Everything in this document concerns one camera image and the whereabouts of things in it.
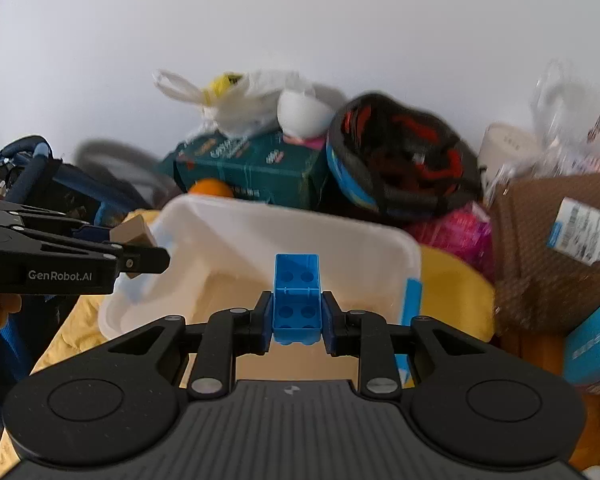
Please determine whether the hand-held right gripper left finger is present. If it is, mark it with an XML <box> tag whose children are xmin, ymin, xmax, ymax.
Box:
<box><xmin>107</xmin><ymin>291</ymin><xmax>276</xmax><ymax>402</ymax></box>

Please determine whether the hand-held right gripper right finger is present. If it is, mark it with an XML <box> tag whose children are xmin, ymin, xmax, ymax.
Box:
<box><xmin>322</xmin><ymin>291</ymin><xmax>487</xmax><ymax>402</ymax></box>

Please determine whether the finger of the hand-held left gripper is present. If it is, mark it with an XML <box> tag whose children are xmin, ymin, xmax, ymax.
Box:
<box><xmin>71</xmin><ymin>223</ymin><xmax>131</xmax><ymax>244</ymax></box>
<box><xmin>111</xmin><ymin>242</ymin><xmax>171</xmax><ymax>275</ymax></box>

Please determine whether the tan wooden block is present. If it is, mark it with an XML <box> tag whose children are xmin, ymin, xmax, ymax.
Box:
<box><xmin>109</xmin><ymin>214</ymin><xmax>160</xmax><ymax>281</ymax></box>

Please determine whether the blue toy brick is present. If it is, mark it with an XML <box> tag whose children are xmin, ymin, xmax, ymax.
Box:
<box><xmin>272</xmin><ymin>253</ymin><xmax>324</xmax><ymax>346</ymax></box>

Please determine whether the white plastic storage bin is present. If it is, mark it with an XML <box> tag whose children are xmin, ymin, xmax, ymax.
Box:
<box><xmin>97</xmin><ymin>194</ymin><xmax>424</xmax><ymax>361</ymax></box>

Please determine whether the orange wooden desktop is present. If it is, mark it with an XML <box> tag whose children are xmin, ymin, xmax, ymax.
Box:
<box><xmin>500</xmin><ymin>330</ymin><xmax>600</xmax><ymax>480</ymax></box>

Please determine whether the blue bag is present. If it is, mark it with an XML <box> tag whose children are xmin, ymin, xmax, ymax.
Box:
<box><xmin>0</xmin><ymin>136</ymin><xmax>148</xmax><ymax>228</ymax></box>

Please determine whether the orange fruit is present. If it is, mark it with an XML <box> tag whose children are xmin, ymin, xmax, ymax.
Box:
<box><xmin>188</xmin><ymin>178</ymin><xmax>235</xmax><ymax>198</ymax></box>

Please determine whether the yellow cloth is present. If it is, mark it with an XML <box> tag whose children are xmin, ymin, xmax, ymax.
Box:
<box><xmin>30</xmin><ymin>208</ymin><xmax>497</xmax><ymax>391</ymax></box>

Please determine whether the dark green cardboard box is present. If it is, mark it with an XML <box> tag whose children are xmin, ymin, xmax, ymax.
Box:
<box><xmin>174</xmin><ymin>130</ymin><xmax>331</xmax><ymax>209</ymax></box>

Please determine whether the pink mesh bag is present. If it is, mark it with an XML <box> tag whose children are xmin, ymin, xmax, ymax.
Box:
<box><xmin>404</xmin><ymin>201</ymin><xmax>497</xmax><ymax>281</ymax></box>

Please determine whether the white plastic bag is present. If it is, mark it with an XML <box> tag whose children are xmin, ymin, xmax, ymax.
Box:
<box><xmin>152</xmin><ymin>69</ymin><xmax>317</xmax><ymax>139</ymax></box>

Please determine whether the black red bicycle helmet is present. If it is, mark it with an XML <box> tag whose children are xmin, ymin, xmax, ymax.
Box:
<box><xmin>326</xmin><ymin>92</ymin><xmax>484</xmax><ymax>222</ymax></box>

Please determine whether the pink packet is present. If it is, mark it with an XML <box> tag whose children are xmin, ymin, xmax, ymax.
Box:
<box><xmin>282</xmin><ymin>132</ymin><xmax>328</xmax><ymax>150</ymax></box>

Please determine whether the yellow item in bag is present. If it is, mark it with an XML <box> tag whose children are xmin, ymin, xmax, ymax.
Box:
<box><xmin>202</xmin><ymin>73</ymin><xmax>245</xmax><ymax>103</ymax></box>

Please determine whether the brown parcel bag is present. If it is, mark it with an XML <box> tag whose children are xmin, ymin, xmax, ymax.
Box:
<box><xmin>489</xmin><ymin>170</ymin><xmax>600</xmax><ymax>337</ymax></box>

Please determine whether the white bowl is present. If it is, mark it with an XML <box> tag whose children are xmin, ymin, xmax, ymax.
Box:
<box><xmin>277</xmin><ymin>87</ymin><xmax>335</xmax><ymax>137</ymax></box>

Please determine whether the white cylinder container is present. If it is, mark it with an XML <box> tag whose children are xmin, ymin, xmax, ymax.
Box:
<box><xmin>477</xmin><ymin>122</ymin><xmax>542</xmax><ymax>187</ymax></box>

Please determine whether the light blue box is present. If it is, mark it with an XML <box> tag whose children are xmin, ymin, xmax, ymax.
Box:
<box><xmin>561</xmin><ymin>269</ymin><xmax>600</xmax><ymax>397</ymax></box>

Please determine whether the white shipping label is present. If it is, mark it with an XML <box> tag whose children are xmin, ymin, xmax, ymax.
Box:
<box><xmin>546</xmin><ymin>197</ymin><xmax>600</xmax><ymax>267</ymax></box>

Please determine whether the clear plastic bag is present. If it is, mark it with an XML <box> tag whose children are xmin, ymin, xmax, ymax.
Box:
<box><xmin>482</xmin><ymin>59</ymin><xmax>600</xmax><ymax>201</ymax></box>

